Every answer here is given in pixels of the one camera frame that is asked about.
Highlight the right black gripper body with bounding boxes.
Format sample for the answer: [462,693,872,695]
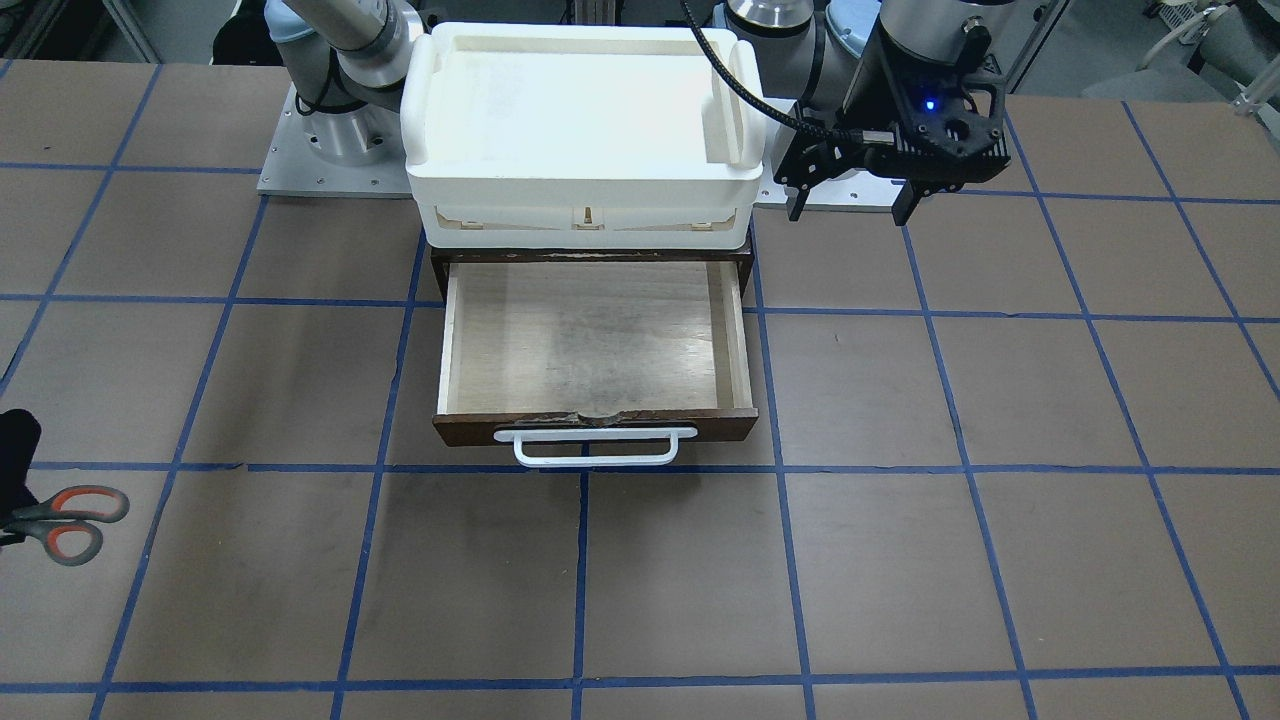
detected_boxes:
[1,407,42,525]

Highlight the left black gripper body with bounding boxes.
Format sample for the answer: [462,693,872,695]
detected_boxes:
[773,55,1009,192]

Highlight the grey orange handled scissors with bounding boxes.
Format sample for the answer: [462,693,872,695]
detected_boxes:
[3,486,131,568]

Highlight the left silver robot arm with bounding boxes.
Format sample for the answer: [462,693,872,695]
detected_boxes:
[723,1,1015,225]

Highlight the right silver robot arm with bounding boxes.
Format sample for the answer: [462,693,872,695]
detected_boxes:
[1,1,424,566]

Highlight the open wooden drawer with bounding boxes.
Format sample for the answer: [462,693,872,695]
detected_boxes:
[433,260,759,447]

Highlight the black braided cable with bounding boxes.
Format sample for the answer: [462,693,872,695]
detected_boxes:
[680,0,896,146]

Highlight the white drawer handle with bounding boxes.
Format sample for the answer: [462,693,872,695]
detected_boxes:
[493,427,698,469]

